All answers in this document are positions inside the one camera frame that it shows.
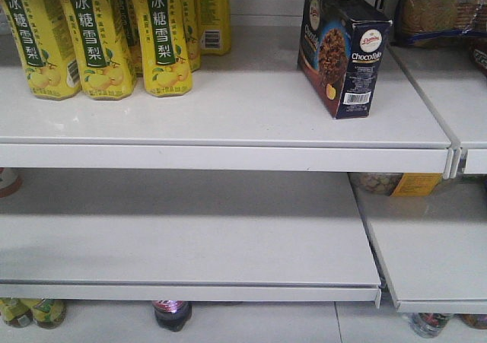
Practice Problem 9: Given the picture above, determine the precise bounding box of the breakfast biscuit bag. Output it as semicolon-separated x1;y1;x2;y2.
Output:
394;0;486;47

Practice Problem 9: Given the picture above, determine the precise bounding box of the yellow pear drink bottle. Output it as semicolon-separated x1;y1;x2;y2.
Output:
60;0;136;100
196;0;231;56
1;0;81;100
132;0;193;97

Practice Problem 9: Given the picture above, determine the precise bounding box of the white store shelving unit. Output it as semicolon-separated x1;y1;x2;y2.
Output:
0;0;487;343

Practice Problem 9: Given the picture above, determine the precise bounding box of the purple cap soda bottle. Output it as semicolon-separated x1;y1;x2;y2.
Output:
151;300;193;332

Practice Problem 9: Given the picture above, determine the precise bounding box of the yellow biscuit box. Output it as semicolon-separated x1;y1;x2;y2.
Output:
391;173;443;197

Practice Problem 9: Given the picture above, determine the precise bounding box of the dark blue cookie box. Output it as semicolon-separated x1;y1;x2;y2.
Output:
298;0;393;119

